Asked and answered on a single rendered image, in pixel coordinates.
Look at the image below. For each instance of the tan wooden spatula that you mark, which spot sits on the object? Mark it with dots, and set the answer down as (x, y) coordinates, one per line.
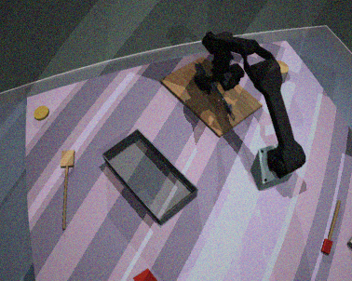
(67, 160)

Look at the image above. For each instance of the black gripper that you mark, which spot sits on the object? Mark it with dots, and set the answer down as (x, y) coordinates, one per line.
(204, 82)

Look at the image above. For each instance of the wooden board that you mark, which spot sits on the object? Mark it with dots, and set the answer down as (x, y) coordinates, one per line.
(208, 108)

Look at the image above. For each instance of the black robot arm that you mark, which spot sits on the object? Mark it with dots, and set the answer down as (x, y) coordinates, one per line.
(266, 77)

